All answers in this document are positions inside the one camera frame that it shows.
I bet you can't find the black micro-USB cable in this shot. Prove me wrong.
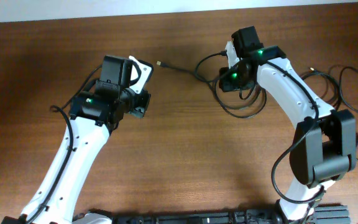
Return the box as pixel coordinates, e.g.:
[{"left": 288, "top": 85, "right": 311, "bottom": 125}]
[{"left": 300, "top": 67, "right": 358, "bottom": 163}]

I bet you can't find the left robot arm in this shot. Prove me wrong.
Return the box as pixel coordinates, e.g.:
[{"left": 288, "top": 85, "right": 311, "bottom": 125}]
[{"left": 2, "top": 78, "right": 150, "bottom": 223}]

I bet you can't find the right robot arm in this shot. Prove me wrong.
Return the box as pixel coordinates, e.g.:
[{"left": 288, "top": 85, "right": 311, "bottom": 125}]
[{"left": 220, "top": 42, "right": 357, "bottom": 223}]

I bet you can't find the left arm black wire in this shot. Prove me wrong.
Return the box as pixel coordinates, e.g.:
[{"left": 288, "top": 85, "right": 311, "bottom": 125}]
[{"left": 25, "top": 63, "right": 104, "bottom": 224}]

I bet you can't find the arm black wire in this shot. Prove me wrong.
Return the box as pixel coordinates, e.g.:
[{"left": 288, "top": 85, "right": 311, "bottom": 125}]
[
  {"left": 25, "top": 63, "right": 104, "bottom": 224},
  {"left": 193, "top": 51, "right": 326, "bottom": 205}
]

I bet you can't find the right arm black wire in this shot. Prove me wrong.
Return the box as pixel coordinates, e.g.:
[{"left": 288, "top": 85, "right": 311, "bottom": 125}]
[{"left": 193, "top": 51, "right": 326, "bottom": 205}]

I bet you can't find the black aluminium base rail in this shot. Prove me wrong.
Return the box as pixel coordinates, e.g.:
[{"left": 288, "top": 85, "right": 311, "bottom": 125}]
[{"left": 44, "top": 203, "right": 351, "bottom": 224}]

